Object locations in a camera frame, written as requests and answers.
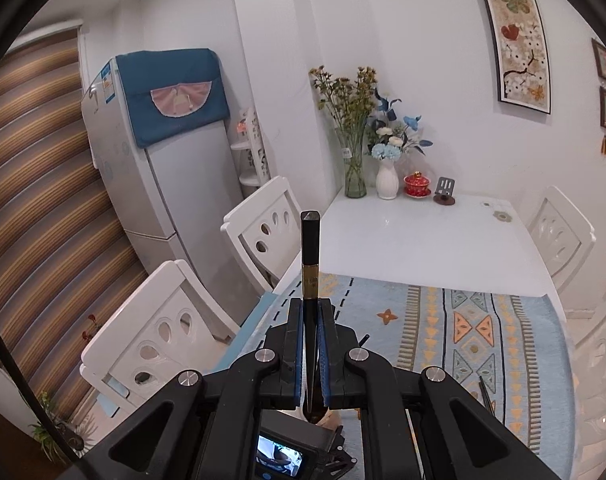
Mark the red lidded teacup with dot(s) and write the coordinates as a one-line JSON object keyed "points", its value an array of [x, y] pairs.
{"points": [[417, 185]]}

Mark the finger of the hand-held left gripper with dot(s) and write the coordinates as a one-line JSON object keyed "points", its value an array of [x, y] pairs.
{"points": [[340, 460]]}

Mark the white ceramic vase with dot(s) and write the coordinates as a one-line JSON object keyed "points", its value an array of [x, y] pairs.
{"points": [[387, 182]]}

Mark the green potted plant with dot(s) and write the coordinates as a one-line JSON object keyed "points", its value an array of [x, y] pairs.
{"points": [[48, 430]]}

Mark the patterned light blue table mat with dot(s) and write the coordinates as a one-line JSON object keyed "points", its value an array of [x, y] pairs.
{"points": [[423, 350]]}

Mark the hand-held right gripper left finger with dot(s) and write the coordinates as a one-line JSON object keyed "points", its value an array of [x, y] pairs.
{"points": [[299, 360]]}

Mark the brown striped window blind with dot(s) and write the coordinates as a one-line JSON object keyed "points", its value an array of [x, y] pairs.
{"points": [[43, 200]]}

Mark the dried yellow flower bunch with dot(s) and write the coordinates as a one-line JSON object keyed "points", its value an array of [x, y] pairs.
{"points": [[350, 95]]}

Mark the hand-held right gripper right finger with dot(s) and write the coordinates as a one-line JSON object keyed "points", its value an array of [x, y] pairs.
{"points": [[323, 360]]}

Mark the white dining chair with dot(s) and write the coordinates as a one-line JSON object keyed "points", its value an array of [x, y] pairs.
{"points": [[563, 220], [603, 360], [148, 300], [253, 220]]}

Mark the blue artificial flowers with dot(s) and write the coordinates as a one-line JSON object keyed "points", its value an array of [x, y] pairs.
{"points": [[393, 135]]}

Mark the wooden utensil holder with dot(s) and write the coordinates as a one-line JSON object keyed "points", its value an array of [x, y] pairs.
{"points": [[334, 421]]}

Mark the butterfly wall picture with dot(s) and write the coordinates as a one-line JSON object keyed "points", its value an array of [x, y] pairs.
{"points": [[520, 35]]}

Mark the phone stand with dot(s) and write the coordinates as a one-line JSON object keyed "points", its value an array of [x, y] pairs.
{"points": [[445, 185]]}

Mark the flower shaped coaster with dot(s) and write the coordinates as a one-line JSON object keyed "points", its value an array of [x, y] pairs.
{"points": [[502, 217]]}

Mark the white corner shelf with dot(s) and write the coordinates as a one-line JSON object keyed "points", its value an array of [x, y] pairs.
{"points": [[255, 150]]}

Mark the silver refrigerator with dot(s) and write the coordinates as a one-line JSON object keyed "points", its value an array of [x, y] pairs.
{"points": [[183, 190]]}

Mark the blue refrigerator cover cloth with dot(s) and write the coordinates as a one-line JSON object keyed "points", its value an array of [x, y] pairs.
{"points": [[138, 120]]}

